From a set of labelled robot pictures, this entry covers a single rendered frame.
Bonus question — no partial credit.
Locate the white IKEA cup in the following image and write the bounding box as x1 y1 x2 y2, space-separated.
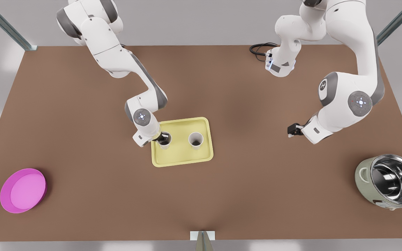
158 132 172 150
188 132 204 151

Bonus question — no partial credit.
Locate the yellow rectangular tray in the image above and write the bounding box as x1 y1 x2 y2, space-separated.
151 117 214 168

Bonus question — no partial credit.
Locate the green steel-lined pot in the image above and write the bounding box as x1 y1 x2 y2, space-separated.
355 154 402 211

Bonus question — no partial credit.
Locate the pink round bowl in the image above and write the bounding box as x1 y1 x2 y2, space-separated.
0 168 47 214

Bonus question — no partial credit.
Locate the black cable loop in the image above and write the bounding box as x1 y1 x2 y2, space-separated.
250 43 280 59

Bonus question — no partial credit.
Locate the silver frame post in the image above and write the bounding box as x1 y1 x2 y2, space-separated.
0 0 38 51
190 230 216 251
377 0 402 46

